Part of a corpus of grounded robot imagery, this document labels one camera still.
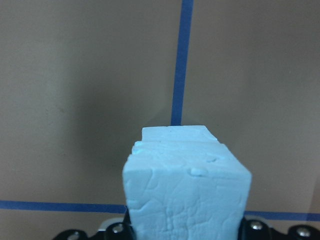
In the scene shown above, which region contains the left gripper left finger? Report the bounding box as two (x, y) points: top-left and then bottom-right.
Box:
(53, 209), (137, 240)

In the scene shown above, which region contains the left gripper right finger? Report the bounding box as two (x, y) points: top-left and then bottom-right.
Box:
(237, 216), (320, 240)

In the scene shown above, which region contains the light blue block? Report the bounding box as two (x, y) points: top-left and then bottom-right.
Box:
(141, 125), (219, 143)
(122, 141), (252, 240)

